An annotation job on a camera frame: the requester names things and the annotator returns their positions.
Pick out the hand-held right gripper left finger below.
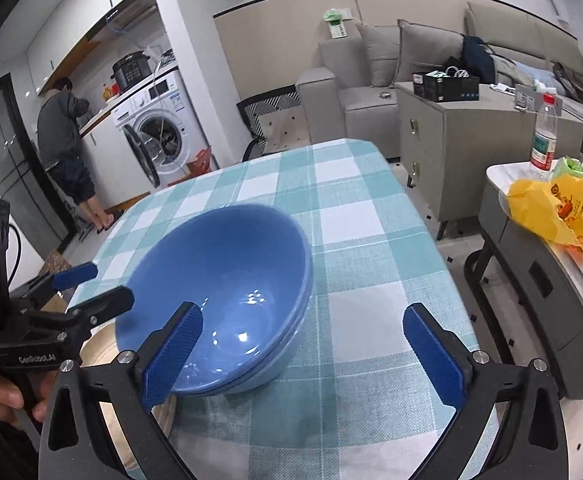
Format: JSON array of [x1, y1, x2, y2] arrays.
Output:
[[36, 301, 205, 480]]

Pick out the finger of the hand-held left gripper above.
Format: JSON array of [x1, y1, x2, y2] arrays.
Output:
[[22, 286, 136, 333], [19, 261, 99, 306]]

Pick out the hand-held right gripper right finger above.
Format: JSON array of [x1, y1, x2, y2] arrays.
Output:
[[402, 302, 572, 480]]

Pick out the person's left hand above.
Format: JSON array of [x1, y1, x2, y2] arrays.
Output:
[[0, 370, 57, 428]]

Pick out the patterned brown box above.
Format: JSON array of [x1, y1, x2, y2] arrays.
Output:
[[42, 251, 72, 291]]

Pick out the white kitchen counter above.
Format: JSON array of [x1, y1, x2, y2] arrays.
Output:
[[79, 105, 157, 211]]

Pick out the dark refrigerator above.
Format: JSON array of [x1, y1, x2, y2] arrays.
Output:
[[0, 74, 77, 256]]

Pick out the red bag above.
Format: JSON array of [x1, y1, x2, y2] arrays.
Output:
[[188, 146, 213, 177]]

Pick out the yellow plastic bag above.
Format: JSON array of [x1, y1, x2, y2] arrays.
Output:
[[507, 171, 583, 256]]

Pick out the white washing machine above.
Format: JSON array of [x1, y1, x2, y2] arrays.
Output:
[[110, 67, 211, 190]]

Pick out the grey side cabinet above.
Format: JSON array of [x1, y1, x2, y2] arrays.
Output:
[[396, 82, 583, 241]]

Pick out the black pressure cooker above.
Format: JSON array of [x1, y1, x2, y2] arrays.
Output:
[[110, 52, 152, 92]]

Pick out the green plastic bag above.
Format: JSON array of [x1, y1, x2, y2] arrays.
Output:
[[551, 156, 583, 181]]

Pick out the plastic water bottle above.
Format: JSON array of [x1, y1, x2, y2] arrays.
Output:
[[529, 92, 559, 173]]

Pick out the white upper cabinets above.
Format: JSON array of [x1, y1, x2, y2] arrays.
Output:
[[26, 0, 152, 93]]

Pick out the patterned black chair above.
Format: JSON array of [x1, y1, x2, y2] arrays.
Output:
[[236, 86, 317, 161]]

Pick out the black box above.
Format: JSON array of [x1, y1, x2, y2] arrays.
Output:
[[412, 71, 481, 103]]

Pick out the range hood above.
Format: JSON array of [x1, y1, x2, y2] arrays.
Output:
[[84, 0, 158, 43]]

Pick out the grey sofa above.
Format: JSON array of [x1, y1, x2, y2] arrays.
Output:
[[295, 2, 583, 161]]

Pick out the dark bag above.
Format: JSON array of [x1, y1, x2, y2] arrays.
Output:
[[460, 36, 497, 86]]

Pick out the grey cushion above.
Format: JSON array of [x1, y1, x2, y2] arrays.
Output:
[[395, 19, 467, 87], [355, 22, 403, 88]]

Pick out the grey clothes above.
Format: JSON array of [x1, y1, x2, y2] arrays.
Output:
[[551, 62, 583, 111]]

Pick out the green tissue pack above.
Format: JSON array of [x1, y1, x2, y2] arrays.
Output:
[[323, 8, 351, 40]]

